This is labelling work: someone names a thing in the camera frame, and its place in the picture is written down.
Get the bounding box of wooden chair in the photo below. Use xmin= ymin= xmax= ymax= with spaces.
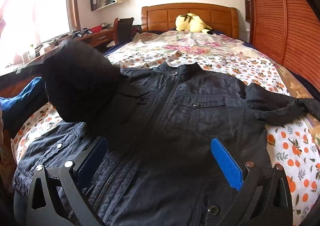
xmin=113 ymin=17 xmax=139 ymax=45

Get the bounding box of red basket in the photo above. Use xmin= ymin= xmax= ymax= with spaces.
xmin=90 ymin=25 xmax=102 ymax=34

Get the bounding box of pink floral quilt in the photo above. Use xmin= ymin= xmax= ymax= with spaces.
xmin=132 ymin=30 xmax=320 ymax=142

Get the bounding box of orange floral bed sheet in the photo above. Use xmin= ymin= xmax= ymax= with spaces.
xmin=11 ymin=39 xmax=319 ymax=225

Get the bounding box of black jacket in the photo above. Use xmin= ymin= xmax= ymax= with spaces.
xmin=12 ymin=39 xmax=320 ymax=226

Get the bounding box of window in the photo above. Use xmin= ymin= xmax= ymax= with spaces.
xmin=1 ymin=0 xmax=80 ymax=68

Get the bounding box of wooden louvered wardrobe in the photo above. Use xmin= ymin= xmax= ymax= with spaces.
xmin=246 ymin=0 xmax=319 ymax=87

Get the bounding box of yellow plush toy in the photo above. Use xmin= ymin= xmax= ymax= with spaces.
xmin=175 ymin=13 xmax=213 ymax=33

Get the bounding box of folded blue garment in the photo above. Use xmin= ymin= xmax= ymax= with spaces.
xmin=1 ymin=77 xmax=48 ymax=134

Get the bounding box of wooden desk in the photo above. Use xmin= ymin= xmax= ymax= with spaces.
xmin=1 ymin=29 xmax=113 ymax=76

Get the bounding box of wooden headboard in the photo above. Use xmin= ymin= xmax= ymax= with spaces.
xmin=140 ymin=2 xmax=240 ymax=40

